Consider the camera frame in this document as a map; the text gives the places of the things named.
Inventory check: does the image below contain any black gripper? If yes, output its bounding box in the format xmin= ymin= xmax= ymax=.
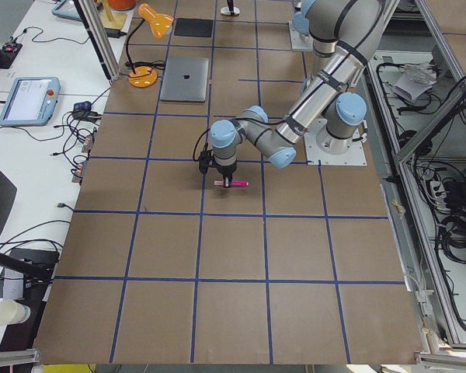
xmin=216 ymin=165 xmax=237 ymax=188
xmin=227 ymin=0 xmax=235 ymax=12

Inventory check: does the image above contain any pink marker pen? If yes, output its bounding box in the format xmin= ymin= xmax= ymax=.
xmin=214 ymin=180 xmax=249 ymax=187

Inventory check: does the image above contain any black mousepad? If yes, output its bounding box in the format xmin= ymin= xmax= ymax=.
xmin=174 ymin=18 xmax=214 ymax=38

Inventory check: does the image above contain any grey closed laptop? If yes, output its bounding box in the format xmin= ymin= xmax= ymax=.
xmin=160 ymin=57 xmax=209 ymax=103

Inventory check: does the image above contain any orange desk lamp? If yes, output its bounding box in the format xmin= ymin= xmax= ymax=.
xmin=124 ymin=2 xmax=174 ymax=89

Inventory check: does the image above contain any wooden stand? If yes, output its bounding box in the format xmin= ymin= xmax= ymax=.
xmin=97 ymin=0 xmax=127 ymax=30

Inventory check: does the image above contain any blue teach pendant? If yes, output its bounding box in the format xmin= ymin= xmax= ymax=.
xmin=51 ymin=0 xmax=82 ymax=22
xmin=0 ymin=77 xmax=61 ymax=127

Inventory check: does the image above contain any black power adapter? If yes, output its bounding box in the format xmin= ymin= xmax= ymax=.
xmin=72 ymin=101 xmax=102 ymax=122

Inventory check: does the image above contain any crumpled white paper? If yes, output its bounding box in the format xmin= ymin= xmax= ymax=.
xmin=392 ymin=62 xmax=436 ymax=103

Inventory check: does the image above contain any white paper cup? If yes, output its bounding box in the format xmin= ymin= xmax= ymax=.
xmin=0 ymin=299 xmax=31 ymax=326

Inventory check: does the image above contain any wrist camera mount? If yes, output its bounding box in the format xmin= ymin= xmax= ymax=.
xmin=193 ymin=128 xmax=217 ymax=175

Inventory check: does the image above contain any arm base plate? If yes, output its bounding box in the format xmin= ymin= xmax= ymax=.
xmin=304 ymin=118 xmax=367 ymax=166
xmin=288 ymin=22 xmax=313 ymax=52

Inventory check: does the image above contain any black lamp power cable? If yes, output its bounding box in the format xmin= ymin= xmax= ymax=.
xmin=127 ymin=60 xmax=168 ymax=78

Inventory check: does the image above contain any aluminium frame post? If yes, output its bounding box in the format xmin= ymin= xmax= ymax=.
xmin=74 ymin=0 xmax=120 ymax=82

